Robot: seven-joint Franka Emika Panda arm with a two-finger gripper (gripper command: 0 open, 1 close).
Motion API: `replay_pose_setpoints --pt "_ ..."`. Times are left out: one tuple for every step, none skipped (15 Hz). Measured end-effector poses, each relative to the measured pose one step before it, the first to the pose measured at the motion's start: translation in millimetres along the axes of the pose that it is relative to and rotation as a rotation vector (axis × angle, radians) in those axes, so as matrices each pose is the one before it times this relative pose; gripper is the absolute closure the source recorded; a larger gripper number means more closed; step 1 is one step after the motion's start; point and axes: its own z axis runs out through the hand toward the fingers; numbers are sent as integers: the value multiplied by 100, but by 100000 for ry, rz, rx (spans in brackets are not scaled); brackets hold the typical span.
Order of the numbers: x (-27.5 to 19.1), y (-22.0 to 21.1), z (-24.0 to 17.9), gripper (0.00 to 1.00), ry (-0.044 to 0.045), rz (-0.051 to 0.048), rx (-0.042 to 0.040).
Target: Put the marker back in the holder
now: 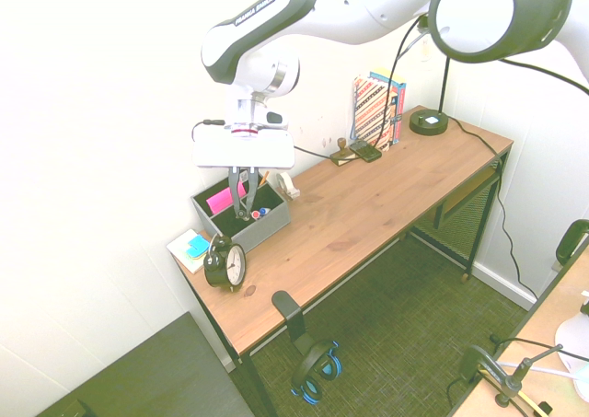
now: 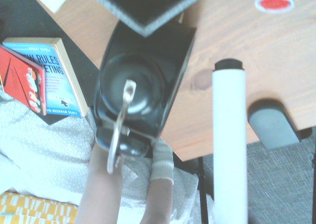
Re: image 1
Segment white tape dispenser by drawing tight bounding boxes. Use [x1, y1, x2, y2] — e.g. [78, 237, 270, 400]
[274, 170, 302, 203]

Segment pink sticky notes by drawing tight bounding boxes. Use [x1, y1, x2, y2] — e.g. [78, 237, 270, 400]
[205, 185, 248, 215]

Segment thin black cable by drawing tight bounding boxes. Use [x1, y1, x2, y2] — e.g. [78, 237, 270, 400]
[489, 333, 589, 364]

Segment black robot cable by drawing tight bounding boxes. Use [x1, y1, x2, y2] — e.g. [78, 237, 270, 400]
[191, 14, 589, 161]

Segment black curved clamp handle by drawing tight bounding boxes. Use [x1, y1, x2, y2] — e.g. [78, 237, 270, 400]
[554, 218, 589, 264]

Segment grey desk organizer box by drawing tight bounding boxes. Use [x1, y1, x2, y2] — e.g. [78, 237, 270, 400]
[191, 170, 292, 255]

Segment black clamp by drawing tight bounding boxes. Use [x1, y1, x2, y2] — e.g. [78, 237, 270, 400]
[458, 344, 508, 390]

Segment black calculator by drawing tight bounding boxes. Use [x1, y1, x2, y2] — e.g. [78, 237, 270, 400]
[348, 140, 383, 165]

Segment white notepad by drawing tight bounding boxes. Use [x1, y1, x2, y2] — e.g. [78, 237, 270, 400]
[166, 227, 214, 275]

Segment black desk lamp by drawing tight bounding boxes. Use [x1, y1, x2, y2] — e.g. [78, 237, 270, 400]
[409, 52, 451, 138]

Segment wooden rubber stamp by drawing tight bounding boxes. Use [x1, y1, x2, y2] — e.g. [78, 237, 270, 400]
[329, 136, 358, 168]

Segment white cable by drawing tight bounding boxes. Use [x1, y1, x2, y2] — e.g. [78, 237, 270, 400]
[499, 360, 582, 382]

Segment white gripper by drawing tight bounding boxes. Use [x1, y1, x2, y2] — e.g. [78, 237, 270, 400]
[191, 130, 295, 220]

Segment black twin bell alarm clock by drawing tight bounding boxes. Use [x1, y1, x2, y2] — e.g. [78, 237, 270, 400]
[202, 233, 248, 295]

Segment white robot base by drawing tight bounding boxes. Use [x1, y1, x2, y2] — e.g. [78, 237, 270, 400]
[554, 313, 589, 368]

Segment striped patterned book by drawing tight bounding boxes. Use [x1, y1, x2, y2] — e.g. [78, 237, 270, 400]
[351, 73, 393, 152]

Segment black cabinet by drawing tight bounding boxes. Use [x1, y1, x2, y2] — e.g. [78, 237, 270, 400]
[32, 310, 255, 417]

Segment black lamp power cable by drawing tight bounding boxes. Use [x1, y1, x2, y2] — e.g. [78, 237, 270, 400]
[446, 115, 539, 301]

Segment black and blue headphones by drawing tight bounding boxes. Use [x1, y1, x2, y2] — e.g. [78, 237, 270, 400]
[289, 339, 343, 407]

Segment black headphone hanger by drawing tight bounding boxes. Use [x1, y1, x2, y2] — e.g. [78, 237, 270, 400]
[271, 289, 319, 359]

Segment wooden desk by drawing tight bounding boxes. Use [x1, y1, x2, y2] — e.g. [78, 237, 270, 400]
[172, 135, 514, 417]

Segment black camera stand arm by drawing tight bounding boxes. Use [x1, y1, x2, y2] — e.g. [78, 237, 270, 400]
[494, 342, 565, 410]

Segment blue sticky notes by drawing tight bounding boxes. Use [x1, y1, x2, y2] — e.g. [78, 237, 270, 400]
[185, 234, 212, 258]

